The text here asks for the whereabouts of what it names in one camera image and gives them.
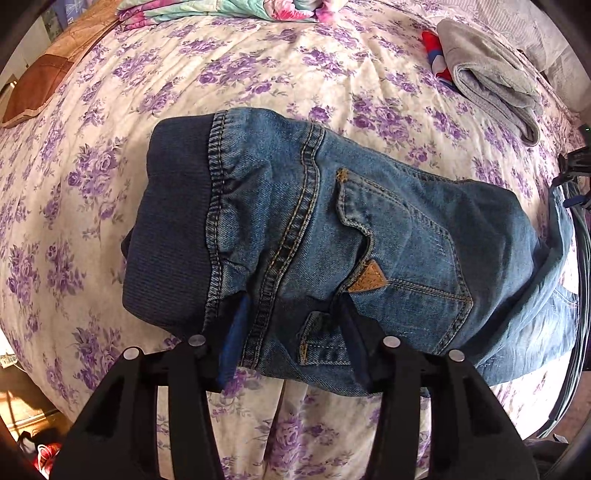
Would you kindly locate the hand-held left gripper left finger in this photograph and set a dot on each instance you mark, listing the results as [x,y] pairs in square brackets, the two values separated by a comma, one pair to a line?
[236,330]

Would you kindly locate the purple floral bed sheet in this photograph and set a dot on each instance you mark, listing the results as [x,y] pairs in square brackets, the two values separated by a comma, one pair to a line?
[258,78]

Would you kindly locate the red and white shoe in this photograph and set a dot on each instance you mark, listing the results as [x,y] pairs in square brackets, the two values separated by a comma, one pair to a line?
[46,454]

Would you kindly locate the brown pillow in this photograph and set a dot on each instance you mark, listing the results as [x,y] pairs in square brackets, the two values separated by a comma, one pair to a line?
[41,85]

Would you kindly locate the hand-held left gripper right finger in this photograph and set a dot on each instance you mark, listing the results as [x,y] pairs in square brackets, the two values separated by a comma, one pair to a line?
[355,337]

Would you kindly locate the colourful floral blanket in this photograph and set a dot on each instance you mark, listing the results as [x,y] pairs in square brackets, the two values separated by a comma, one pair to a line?
[221,9]

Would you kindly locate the red and blue cloth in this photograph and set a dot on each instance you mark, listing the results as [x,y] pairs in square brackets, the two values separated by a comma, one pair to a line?
[435,54]

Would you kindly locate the blue denim pants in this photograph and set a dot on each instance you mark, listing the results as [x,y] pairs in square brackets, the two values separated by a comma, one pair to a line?
[351,230]

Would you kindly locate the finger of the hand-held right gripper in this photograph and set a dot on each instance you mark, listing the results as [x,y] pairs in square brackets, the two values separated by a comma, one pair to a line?
[579,161]

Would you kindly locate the grey folded garment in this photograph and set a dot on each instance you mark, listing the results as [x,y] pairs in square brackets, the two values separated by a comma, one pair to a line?
[494,74]

